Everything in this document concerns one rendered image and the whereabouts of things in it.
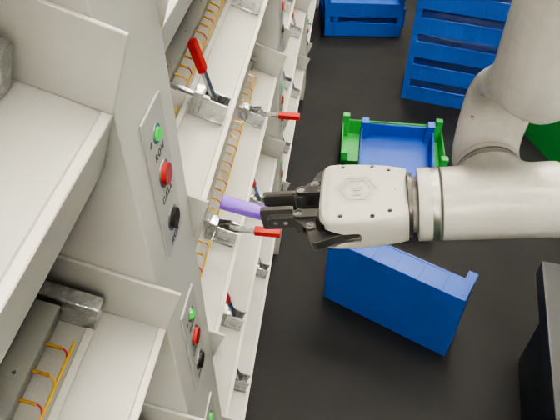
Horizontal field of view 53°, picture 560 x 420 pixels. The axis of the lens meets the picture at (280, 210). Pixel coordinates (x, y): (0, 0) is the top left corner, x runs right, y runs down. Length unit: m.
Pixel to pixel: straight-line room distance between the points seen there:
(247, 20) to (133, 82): 0.51
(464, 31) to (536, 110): 1.34
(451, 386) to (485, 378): 0.08
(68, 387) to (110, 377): 0.03
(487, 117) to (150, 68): 0.43
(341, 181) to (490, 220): 0.17
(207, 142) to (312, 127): 1.25
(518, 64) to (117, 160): 0.35
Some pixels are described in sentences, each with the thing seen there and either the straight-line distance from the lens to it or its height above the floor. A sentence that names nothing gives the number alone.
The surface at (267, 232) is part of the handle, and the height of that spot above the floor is 0.54.
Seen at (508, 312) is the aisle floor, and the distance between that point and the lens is 1.43.
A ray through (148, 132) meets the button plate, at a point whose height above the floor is 0.87.
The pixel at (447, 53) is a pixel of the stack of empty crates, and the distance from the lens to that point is 1.92.
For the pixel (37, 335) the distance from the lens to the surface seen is 0.42.
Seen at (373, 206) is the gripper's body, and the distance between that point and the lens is 0.63.
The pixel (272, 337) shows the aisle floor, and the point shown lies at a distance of 1.30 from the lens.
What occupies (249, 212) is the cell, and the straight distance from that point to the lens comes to 0.68.
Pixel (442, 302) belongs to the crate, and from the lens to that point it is 1.19.
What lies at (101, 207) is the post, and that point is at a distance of 0.37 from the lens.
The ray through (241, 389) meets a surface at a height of 0.12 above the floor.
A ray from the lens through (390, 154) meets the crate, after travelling 1.64.
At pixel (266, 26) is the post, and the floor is 0.61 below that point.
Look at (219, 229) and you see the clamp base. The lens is 0.75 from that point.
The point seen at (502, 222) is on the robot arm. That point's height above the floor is 0.66.
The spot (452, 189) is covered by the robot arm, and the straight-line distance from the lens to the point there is 0.63.
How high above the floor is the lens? 1.09
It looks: 45 degrees down
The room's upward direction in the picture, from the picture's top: straight up
